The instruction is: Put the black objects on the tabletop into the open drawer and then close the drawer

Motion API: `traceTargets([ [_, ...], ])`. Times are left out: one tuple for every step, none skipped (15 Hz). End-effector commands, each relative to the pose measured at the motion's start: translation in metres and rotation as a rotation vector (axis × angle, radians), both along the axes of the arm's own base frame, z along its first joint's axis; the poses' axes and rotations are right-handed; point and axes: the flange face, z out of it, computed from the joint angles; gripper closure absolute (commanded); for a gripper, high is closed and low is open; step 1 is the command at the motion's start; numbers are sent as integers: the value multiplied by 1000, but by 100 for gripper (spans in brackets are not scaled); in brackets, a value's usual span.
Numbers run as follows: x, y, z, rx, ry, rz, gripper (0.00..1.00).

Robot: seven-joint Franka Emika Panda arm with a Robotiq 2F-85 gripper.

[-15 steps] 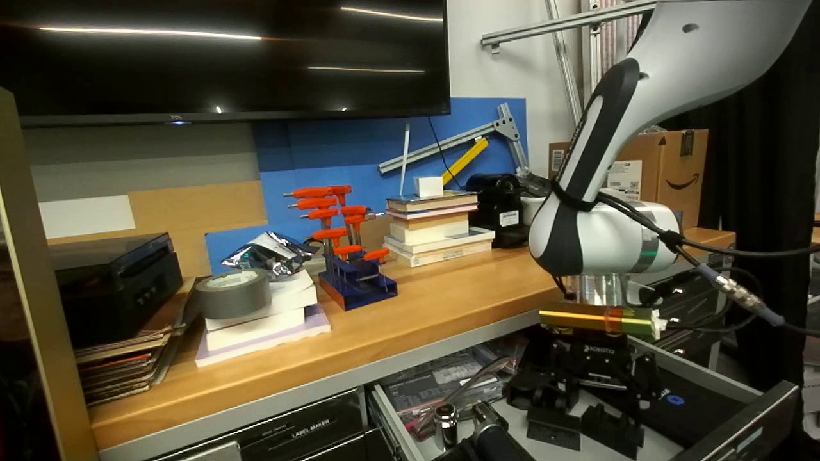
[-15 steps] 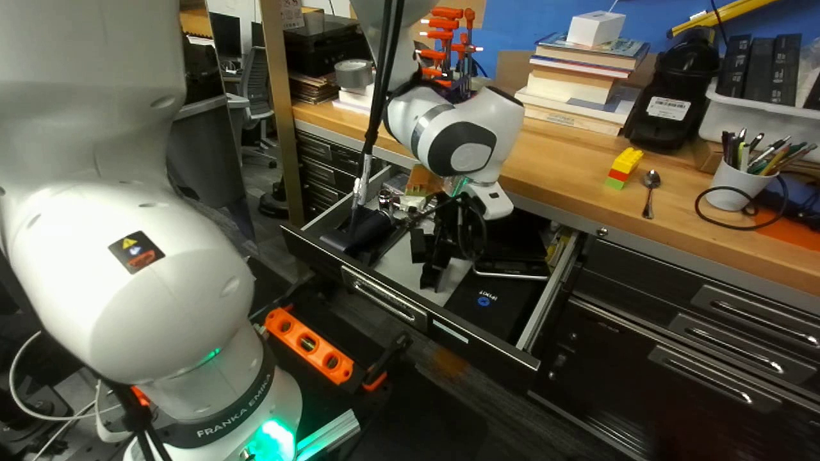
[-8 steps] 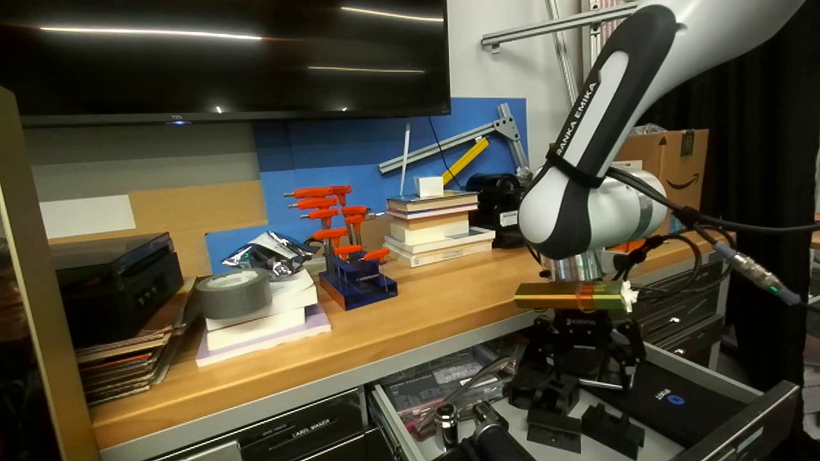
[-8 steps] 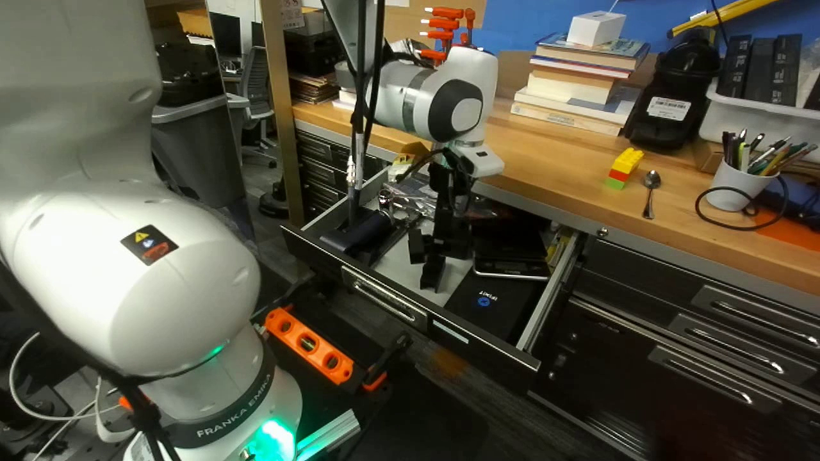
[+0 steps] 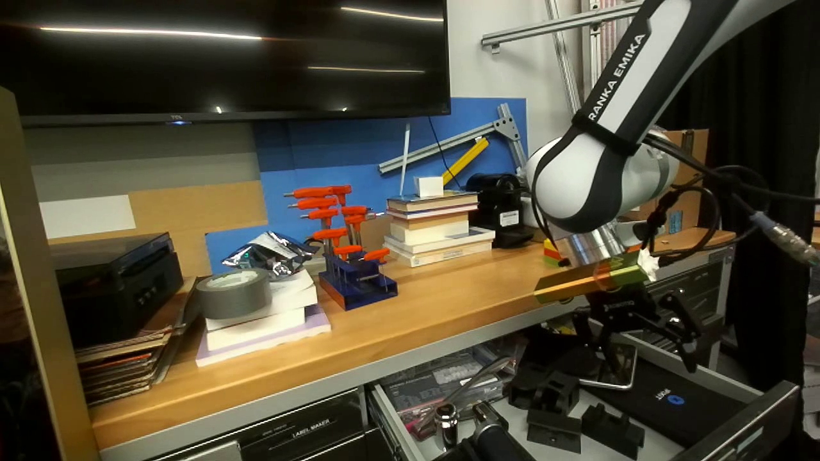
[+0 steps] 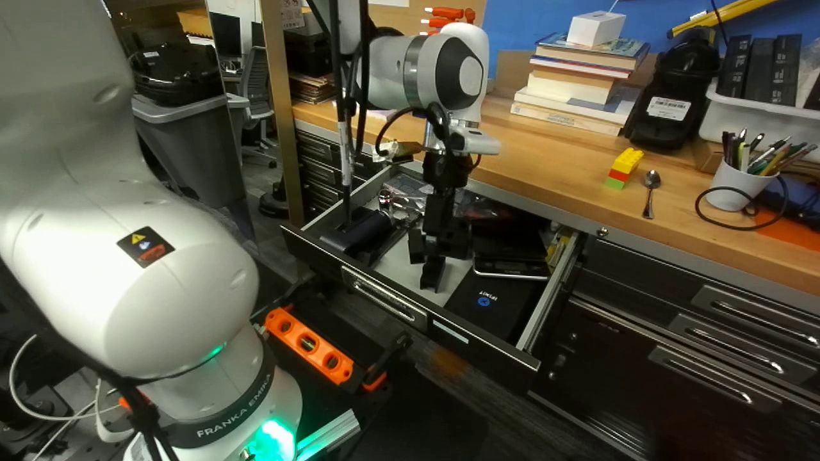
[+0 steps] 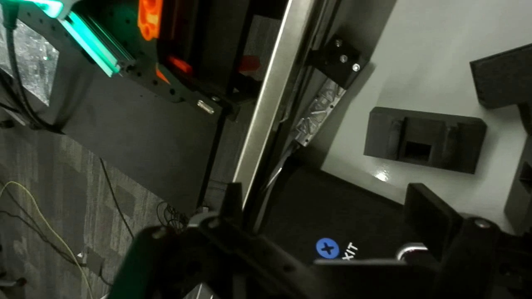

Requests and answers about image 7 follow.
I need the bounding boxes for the black bracket with silver screws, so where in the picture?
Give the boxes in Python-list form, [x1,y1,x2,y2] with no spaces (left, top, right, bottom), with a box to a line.
[307,36,368,91]

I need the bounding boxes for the crinkled plastic sheet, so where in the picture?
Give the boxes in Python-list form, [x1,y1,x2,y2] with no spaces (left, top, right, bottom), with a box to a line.
[0,16,61,107]

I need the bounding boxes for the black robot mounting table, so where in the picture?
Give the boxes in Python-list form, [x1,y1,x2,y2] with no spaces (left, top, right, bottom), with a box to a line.
[16,0,290,218]

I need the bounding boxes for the small white cylinder pin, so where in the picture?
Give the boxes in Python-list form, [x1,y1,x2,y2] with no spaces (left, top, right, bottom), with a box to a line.
[197,99,219,117]

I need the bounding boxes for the black case with blue logo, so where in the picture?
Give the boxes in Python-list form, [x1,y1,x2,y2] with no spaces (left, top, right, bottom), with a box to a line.
[257,160,446,265]

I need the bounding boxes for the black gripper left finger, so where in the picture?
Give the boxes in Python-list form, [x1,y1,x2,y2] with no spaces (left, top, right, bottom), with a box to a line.
[105,182,313,299]

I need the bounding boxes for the yellowish floor cable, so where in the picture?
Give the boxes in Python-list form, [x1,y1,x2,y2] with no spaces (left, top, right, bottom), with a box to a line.
[0,180,94,299]

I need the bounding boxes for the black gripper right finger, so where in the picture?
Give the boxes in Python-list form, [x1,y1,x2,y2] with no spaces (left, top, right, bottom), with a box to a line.
[403,182,532,299]

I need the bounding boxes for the embossed metal latch strip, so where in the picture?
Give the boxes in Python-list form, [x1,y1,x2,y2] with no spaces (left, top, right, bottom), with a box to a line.
[290,77,348,149]

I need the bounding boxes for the thin black floor cable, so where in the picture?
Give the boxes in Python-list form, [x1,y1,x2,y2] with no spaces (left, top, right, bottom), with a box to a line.
[99,157,185,235]

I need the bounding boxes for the black angular plastic part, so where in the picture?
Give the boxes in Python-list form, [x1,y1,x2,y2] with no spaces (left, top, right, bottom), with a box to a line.
[470,42,532,112]

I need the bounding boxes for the black block with recess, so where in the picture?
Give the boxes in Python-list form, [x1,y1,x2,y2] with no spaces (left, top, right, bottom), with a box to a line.
[363,105,490,177]

